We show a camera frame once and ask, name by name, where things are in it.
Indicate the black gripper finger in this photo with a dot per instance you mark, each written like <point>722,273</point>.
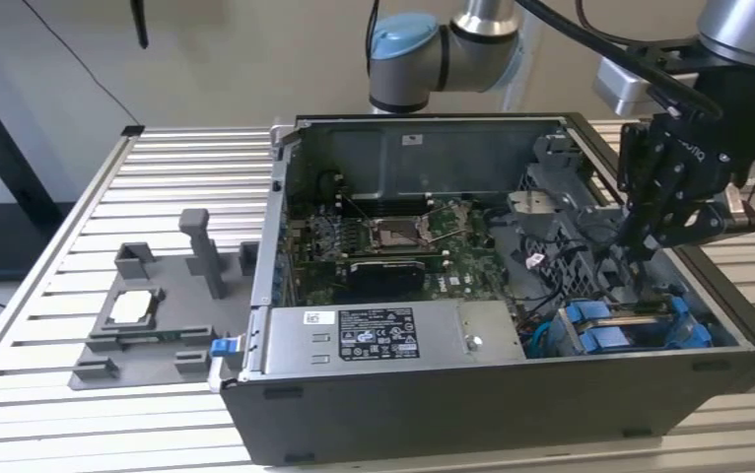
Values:
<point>636,197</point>
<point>688,222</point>

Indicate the blue disk carrier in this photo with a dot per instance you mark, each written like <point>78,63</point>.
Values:
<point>605,340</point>

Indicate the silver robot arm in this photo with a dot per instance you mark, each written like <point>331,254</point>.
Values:
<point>470,59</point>

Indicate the grey metal disk bay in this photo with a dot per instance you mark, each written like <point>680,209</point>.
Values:
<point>569,251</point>

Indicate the black RAM slot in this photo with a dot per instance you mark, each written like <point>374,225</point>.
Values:
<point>398,258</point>
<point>398,252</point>

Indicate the green motherboard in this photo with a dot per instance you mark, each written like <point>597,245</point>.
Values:
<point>470,266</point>

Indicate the CPU socket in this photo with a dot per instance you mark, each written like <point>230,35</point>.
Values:
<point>397,235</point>

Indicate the black graphics card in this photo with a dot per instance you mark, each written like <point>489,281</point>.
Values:
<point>387,278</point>

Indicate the silver power supply unit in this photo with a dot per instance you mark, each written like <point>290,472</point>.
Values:
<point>430,335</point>

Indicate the thin metal locking lever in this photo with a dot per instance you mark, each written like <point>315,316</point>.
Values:
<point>359,207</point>

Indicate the black open PC case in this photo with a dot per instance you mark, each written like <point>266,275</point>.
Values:
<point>450,419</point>

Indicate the small blue plastic latch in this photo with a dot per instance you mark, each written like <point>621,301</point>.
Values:
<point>221,347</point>

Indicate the green RAM stick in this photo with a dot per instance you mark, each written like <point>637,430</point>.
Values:
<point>167,336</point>

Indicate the small black table clip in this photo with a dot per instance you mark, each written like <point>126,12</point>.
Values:
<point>133,131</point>

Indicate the silver CPU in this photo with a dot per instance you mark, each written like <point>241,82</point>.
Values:
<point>131,306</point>

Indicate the grey parts rack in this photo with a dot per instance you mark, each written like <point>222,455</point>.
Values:
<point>154,355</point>

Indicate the black hanging rod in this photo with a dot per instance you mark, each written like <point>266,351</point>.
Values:
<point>139,24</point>

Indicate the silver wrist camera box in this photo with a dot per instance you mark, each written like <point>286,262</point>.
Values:
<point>625,88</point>

